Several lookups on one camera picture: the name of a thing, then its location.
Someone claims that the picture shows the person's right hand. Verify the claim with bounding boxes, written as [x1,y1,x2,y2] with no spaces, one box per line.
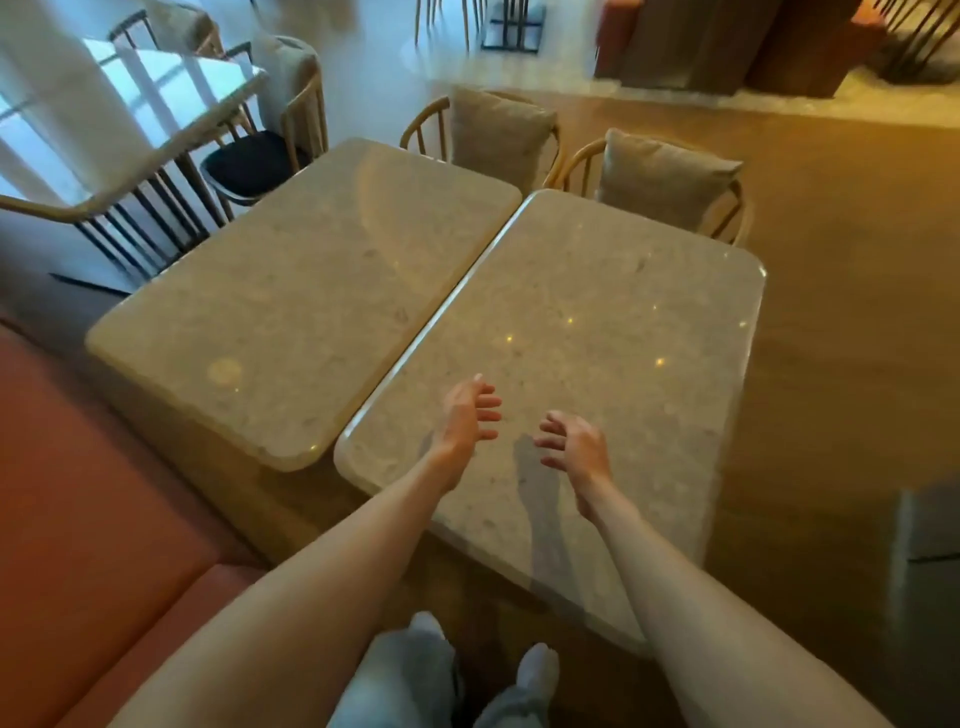
[532,409,615,520]

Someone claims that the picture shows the person's left hand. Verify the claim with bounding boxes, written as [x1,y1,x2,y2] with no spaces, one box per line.
[429,373,504,491]

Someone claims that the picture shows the person's left forearm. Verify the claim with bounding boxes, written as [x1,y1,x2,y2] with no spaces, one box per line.
[108,447,460,728]

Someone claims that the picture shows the person's right forearm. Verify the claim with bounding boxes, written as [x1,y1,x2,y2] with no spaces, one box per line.
[581,480,897,728]

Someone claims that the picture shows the white left shoe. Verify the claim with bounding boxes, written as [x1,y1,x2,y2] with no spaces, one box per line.
[407,610,450,648]

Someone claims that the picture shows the white shoe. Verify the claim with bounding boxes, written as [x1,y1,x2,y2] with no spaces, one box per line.
[516,642,561,702]
[407,610,450,648]

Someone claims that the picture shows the white right shoe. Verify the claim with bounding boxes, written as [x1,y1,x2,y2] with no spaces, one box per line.
[516,642,561,702]

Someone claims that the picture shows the beige square cushion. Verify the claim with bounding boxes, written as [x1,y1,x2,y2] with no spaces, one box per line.
[447,85,561,196]
[597,127,744,235]

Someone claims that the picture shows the wooden chair with curved back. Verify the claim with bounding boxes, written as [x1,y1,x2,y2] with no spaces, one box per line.
[553,129,756,249]
[399,88,565,192]

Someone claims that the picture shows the light blue jeans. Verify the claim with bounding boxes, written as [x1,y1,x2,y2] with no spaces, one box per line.
[328,628,547,728]

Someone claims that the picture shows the wooden chair with black seat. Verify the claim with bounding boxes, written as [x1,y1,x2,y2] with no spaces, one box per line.
[201,36,331,222]

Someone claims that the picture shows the black metal table base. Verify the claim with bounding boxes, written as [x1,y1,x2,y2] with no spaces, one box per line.
[480,0,548,55]

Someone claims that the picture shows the grey chair cushion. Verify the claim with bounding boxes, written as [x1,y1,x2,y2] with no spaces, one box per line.
[250,33,321,136]

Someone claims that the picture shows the wooden chair with black spindles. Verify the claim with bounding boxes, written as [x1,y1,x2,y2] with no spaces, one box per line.
[0,150,228,285]

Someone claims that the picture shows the red upholstered bench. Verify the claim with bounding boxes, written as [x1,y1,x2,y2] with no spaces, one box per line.
[0,318,267,728]

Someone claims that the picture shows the brown booth sofa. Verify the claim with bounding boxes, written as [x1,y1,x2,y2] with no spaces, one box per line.
[594,0,888,100]

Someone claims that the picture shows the white marble table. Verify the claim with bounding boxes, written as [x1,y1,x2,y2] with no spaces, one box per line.
[0,37,271,219]

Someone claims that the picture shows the wooden chair with grey cushion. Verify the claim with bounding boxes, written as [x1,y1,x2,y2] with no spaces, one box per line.
[107,0,226,61]

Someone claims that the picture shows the chair with dark spindles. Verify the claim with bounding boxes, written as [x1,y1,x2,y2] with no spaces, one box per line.
[872,0,960,85]

